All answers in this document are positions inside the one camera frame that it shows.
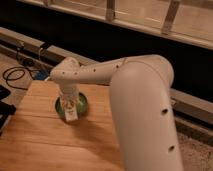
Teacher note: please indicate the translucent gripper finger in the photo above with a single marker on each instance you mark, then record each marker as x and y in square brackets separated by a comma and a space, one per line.
[80, 106]
[63, 104]

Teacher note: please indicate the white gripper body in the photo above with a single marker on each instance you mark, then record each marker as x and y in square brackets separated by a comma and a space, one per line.
[69, 91]

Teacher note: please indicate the white plastic bottle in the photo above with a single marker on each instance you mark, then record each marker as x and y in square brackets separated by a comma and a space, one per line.
[70, 111]

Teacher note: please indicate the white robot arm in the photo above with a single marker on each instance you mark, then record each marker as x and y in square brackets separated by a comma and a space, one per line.
[139, 92]

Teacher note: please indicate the green ceramic bowl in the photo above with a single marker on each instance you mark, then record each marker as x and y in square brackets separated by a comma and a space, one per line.
[60, 111]

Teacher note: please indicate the blue object on floor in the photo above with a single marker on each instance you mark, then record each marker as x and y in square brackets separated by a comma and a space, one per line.
[41, 75]

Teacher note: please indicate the black object at left edge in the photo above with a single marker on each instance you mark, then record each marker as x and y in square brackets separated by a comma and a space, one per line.
[6, 110]

